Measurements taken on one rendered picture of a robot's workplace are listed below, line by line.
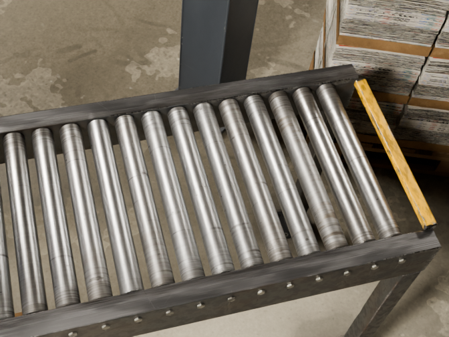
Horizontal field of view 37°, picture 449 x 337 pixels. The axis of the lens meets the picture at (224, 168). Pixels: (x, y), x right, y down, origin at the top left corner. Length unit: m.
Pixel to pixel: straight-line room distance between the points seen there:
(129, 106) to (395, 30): 0.87
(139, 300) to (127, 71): 1.55
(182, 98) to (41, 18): 1.46
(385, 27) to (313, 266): 0.89
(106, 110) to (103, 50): 1.25
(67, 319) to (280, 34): 1.91
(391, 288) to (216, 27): 1.04
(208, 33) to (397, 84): 0.64
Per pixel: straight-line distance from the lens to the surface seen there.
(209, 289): 1.40
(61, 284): 1.42
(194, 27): 2.34
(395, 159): 1.63
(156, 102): 1.66
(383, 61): 2.20
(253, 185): 1.54
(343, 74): 1.79
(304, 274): 1.45
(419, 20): 2.08
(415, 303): 2.41
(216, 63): 2.37
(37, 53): 2.90
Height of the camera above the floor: 2.08
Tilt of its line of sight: 56 degrees down
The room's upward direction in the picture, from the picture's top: 9 degrees clockwise
